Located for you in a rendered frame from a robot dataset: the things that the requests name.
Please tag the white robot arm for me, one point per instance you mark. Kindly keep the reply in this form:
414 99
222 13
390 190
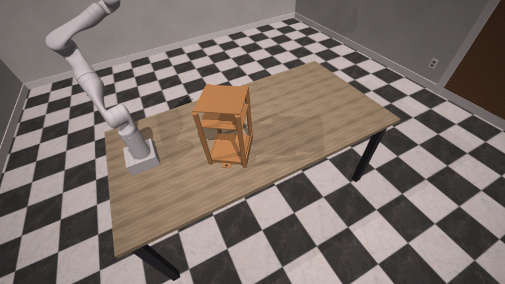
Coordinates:
59 40

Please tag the wooden shelving unit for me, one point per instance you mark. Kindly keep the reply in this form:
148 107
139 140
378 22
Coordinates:
224 108

